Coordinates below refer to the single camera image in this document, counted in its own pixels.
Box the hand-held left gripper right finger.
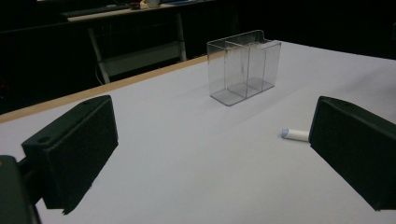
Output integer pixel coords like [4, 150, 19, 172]
[308, 95, 396, 212]

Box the white tube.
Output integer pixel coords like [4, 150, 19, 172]
[280, 128, 311, 143]

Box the clear plastic organizer box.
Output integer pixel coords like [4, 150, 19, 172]
[206, 29, 282, 107]

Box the wooden desk with white legs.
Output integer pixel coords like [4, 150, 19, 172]
[66, 3, 189, 86]

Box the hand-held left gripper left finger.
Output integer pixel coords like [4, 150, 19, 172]
[21, 94, 120, 216]

